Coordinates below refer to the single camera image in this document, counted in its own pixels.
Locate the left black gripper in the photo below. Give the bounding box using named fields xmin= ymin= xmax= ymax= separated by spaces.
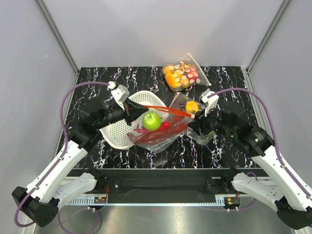
xmin=96 ymin=97 xmax=149 ymax=130

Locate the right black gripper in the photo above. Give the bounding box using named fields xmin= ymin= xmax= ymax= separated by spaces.
xmin=187 ymin=103 xmax=236 ymax=138

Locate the green fake apple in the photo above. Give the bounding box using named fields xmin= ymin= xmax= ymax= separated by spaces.
xmin=142 ymin=111 xmax=161 ymax=131

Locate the clear red-zip bag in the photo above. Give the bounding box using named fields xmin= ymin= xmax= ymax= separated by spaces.
xmin=126 ymin=105 xmax=197 ymax=153

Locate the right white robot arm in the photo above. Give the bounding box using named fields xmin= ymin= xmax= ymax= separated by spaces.
xmin=187 ymin=102 xmax=312 ymax=230

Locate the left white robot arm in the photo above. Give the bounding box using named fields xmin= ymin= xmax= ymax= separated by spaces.
xmin=12 ymin=98 xmax=149 ymax=227

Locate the yellow fake bell pepper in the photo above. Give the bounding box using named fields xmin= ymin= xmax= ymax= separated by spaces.
xmin=185 ymin=100 xmax=199 ymax=114

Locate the dotted bag with yellow pepper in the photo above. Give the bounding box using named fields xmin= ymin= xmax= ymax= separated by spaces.
xmin=170 ymin=92 xmax=215 ymax=145

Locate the dotted bag of orange fruit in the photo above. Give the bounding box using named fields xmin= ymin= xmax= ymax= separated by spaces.
xmin=162 ymin=53 xmax=211 ymax=92

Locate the white perforated plastic basket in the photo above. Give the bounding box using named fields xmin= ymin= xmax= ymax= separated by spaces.
xmin=99 ymin=90 xmax=167 ymax=150

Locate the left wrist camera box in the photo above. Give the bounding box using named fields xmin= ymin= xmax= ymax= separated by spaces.
xmin=111 ymin=85 xmax=130 ymax=103

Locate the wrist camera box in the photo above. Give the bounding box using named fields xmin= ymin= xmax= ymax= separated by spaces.
xmin=111 ymin=85 xmax=130 ymax=103
xmin=199 ymin=89 xmax=219 ymax=117

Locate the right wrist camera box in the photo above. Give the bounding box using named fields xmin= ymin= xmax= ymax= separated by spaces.
xmin=199 ymin=89 xmax=219 ymax=117

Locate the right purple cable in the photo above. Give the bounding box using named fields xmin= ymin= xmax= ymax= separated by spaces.
xmin=207 ymin=87 xmax=312 ymax=198

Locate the purple cable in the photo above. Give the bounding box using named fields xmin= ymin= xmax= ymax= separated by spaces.
xmin=14 ymin=81 xmax=115 ymax=233
xmin=207 ymin=87 xmax=312 ymax=198

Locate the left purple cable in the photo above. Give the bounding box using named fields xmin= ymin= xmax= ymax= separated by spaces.
xmin=14 ymin=81 xmax=115 ymax=233

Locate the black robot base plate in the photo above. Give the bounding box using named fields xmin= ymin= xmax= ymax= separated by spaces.
xmin=77 ymin=168 xmax=264 ymax=204

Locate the white slotted cable duct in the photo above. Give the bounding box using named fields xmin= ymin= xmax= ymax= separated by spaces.
xmin=67 ymin=196 xmax=225 ymax=207

